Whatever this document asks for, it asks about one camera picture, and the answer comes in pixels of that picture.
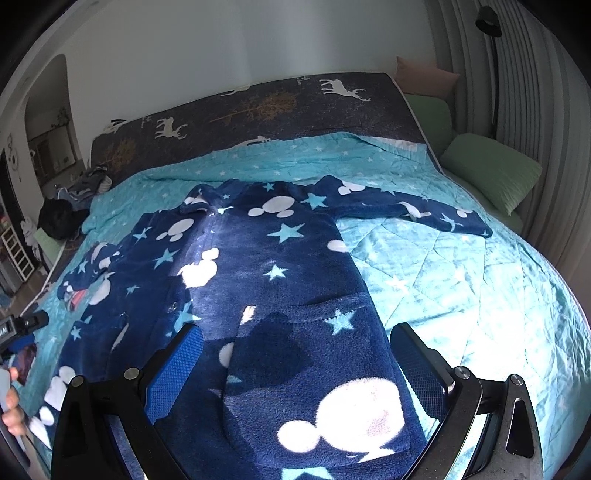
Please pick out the folded pink patterned clothes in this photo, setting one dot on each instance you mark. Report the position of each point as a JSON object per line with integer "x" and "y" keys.
{"x": 73, "y": 298}

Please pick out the turquoise quilted bedspread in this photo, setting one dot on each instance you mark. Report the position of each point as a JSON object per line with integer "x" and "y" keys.
{"x": 494, "y": 305}

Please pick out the grey striped clothes pile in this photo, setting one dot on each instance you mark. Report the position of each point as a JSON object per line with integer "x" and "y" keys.
{"x": 91, "y": 183}

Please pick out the navy fleece star pajama top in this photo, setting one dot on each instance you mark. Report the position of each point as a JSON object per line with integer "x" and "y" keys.
{"x": 296, "y": 378}

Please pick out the small picture card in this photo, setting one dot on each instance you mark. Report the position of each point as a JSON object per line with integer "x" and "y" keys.
{"x": 24, "y": 361}

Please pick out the white shelf rack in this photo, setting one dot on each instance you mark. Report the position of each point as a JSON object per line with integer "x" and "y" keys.
{"x": 16, "y": 253}

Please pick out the green pillow near curtain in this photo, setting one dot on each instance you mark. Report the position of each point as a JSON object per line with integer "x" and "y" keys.
{"x": 502, "y": 174}

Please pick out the grey pleated curtain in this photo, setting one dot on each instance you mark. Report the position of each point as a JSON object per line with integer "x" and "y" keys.
{"x": 544, "y": 113}

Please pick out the person's left hand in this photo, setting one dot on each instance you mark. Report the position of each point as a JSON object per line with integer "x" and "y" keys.
{"x": 14, "y": 417}

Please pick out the black garment pile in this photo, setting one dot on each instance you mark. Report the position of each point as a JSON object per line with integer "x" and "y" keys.
{"x": 59, "y": 220}

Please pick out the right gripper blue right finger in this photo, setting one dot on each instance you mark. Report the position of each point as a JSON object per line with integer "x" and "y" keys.
{"x": 509, "y": 445}

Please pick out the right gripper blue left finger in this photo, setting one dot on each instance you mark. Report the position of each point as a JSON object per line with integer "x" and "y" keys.
{"x": 106, "y": 430}

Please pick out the green pillow behind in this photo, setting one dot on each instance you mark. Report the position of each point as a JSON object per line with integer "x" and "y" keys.
{"x": 434, "y": 117}

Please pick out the black floor lamp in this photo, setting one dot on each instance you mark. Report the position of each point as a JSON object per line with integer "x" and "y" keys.
{"x": 488, "y": 23}

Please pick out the pink pillow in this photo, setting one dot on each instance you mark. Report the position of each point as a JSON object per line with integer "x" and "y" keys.
{"x": 419, "y": 79}

